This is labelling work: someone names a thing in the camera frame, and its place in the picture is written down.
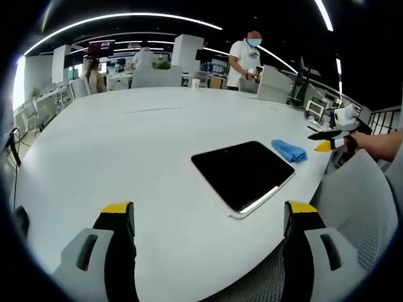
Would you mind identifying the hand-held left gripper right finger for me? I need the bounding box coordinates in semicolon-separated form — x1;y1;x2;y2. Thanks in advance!
283;200;359;302

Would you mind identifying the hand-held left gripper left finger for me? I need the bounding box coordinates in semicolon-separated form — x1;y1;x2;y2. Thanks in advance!
52;201;140;302

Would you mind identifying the blue cleaning cloth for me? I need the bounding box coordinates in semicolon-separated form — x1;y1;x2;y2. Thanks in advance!
271;138;309;164

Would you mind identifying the black tablet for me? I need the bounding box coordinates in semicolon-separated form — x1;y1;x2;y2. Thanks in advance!
190;140;297;220

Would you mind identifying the person's right hand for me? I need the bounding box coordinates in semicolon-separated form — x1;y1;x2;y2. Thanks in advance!
344;133;363;157

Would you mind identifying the white framed box device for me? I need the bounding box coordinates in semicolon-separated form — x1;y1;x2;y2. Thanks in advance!
306;98;326;121

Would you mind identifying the black metal railing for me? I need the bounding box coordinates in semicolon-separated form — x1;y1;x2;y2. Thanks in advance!
367;108;403;135

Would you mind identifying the black tripod stand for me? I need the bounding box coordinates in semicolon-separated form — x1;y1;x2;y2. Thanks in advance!
288;56;317;106

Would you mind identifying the grey mesh office chair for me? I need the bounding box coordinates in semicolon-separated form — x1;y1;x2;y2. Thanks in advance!
217;148;399;302

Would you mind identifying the white desk partition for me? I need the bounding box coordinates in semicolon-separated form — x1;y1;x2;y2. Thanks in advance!
256;64;294;103

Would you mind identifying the short ceiling light strip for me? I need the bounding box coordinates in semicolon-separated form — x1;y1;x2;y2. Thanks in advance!
314;0;334;33

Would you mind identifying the white square pillar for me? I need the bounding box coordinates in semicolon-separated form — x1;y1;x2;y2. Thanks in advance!
172;34;203;67
51;43;77;84

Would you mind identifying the red display screen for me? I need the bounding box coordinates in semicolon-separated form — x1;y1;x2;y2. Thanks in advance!
88;40;116;58

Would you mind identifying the long curved ceiling light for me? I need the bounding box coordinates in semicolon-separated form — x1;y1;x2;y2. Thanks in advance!
23;12;223;56

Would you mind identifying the black cable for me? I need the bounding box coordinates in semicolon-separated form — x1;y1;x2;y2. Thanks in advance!
3;125;23;202

